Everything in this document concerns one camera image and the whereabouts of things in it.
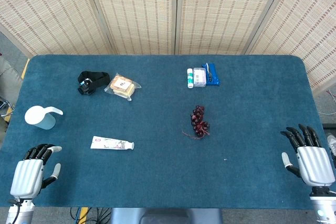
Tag grey sneaker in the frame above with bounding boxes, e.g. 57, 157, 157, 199
327, 134, 336, 159

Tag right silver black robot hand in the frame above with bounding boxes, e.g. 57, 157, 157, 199
280, 123, 336, 188

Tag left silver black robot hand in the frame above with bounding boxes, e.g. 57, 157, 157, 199
9, 144, 63, 199

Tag black floor cables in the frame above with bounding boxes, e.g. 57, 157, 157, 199
69, 207, 112, 224

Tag blue foil package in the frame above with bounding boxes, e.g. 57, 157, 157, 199
201, 62, 221, 87

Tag dark red grape bunch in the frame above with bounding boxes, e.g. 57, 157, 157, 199
182, 105, 211, 139

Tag clear purple small box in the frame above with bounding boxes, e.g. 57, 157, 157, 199
193, 67, 207, 88

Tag white green glue stick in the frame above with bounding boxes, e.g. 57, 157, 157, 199
186, 68, 194, 89

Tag white soap dispenser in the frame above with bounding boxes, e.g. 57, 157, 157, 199
24, 105, 64, 131

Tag bagged sandwich bread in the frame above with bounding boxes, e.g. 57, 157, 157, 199
104, 73, 142, 102

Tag floral white toothpaste tube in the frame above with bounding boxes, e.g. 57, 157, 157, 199
90, 135, 135, 151

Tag blue felt table cover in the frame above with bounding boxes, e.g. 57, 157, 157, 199
0, 55, 336, 210

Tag woven bamboo folding screen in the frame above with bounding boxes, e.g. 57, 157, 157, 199
0, 0, 336, 96

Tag white floor cable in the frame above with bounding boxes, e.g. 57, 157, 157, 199
319, 90, 336, 116

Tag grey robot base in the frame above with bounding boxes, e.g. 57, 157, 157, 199
110, 208, 224, 224

